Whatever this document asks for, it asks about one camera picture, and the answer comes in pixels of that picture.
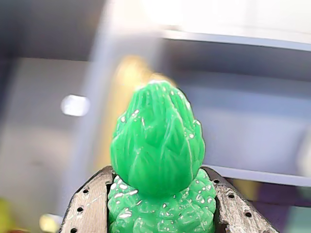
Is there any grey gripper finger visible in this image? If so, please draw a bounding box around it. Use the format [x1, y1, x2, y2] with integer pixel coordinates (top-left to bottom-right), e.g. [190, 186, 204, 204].
[202, 166, 280, 233]
[59, 166, 115, 233]

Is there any green toy pineapple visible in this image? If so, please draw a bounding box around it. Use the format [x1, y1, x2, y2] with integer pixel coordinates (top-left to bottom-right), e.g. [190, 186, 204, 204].
[107, 81, 218, 233]

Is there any blue toy kitchen cabinet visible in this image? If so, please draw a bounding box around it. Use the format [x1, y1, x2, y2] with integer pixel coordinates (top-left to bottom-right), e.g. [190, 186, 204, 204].
[0, 0, 311, 233]

